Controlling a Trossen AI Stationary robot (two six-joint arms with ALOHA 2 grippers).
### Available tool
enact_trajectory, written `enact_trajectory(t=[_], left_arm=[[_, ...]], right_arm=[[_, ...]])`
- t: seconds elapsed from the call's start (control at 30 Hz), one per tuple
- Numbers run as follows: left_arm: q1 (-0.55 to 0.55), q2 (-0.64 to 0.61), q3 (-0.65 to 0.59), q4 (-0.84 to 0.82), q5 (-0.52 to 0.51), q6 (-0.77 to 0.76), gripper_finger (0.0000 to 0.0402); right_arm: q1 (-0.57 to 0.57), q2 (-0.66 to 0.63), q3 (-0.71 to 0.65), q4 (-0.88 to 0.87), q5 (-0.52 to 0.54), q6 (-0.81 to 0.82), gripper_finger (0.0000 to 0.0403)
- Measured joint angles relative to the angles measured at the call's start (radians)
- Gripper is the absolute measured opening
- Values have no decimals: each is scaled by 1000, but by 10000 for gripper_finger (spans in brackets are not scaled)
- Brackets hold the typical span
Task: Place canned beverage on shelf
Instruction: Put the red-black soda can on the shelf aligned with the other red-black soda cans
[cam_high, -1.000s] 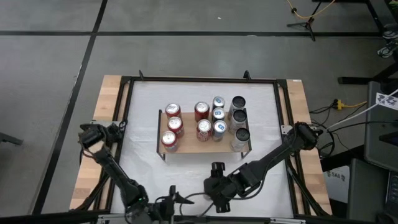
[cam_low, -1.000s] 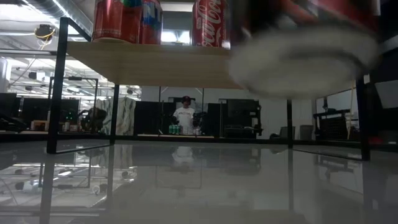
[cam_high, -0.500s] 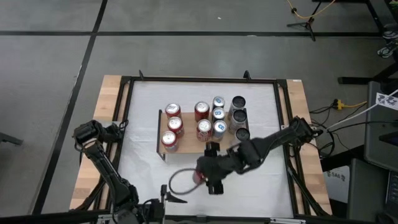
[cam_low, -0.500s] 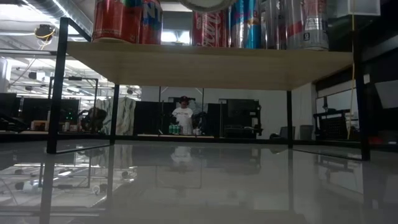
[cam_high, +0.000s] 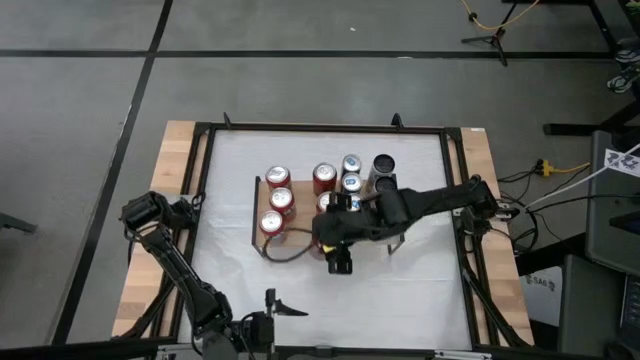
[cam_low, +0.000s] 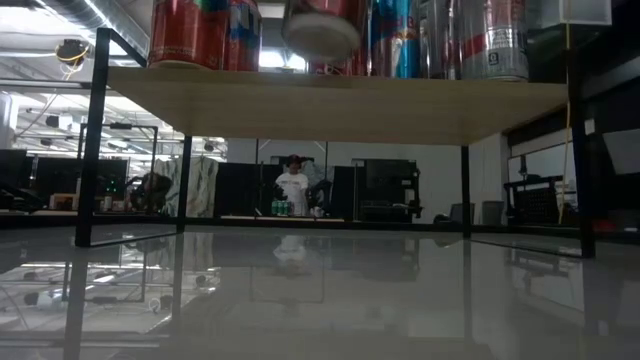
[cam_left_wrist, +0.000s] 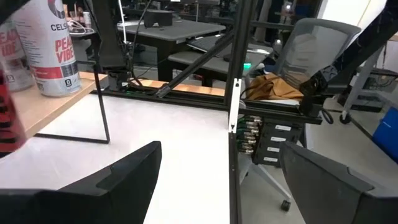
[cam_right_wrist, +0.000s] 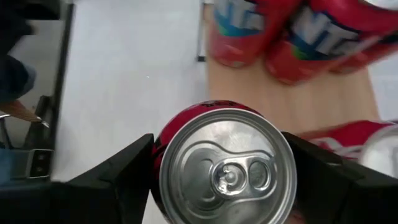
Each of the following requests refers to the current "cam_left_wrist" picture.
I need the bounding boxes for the black desk box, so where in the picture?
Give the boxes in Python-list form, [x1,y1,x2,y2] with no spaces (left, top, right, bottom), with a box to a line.
[143,9,174,28]

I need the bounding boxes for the black labelled connector box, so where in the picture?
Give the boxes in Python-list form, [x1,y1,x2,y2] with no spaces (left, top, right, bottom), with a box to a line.
[253,119,304,166]

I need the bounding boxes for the wooden shelf with black legs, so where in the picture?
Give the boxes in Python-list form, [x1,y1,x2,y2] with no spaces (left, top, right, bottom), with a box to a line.
[9,62,112,145]

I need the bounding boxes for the blue plastic bin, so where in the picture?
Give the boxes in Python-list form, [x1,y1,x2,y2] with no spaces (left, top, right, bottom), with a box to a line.
[371,107,398,164]

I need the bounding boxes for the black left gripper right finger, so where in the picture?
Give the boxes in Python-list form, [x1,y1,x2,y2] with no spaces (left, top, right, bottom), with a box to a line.
[279,141,398,224]

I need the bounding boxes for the grey desk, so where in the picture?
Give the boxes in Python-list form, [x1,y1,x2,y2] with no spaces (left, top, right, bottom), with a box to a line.
[116,18,227,82]

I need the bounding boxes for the black metal table frame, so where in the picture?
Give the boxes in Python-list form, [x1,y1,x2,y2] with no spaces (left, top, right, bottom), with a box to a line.
[90,0,324,224]

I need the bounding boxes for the white post bracket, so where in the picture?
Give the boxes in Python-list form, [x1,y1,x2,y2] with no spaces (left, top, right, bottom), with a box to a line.
[228,78,243,134]

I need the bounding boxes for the green cable bundle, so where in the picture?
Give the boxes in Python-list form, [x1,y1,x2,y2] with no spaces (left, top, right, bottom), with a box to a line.
[236,114,264,155]

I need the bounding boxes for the mustard yellow cloth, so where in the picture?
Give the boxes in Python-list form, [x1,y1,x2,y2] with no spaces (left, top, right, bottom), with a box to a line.
[245,73,313,102]

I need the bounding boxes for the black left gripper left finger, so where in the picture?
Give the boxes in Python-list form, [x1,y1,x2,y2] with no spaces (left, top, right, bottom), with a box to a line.
[0,140,163,224]

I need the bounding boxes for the red soda can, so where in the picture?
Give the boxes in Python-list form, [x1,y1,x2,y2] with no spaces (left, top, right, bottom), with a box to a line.
[0,70,28,154]

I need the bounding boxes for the grey mesh office chair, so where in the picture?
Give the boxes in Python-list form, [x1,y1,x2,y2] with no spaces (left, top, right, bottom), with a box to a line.
[242,17,363,212]

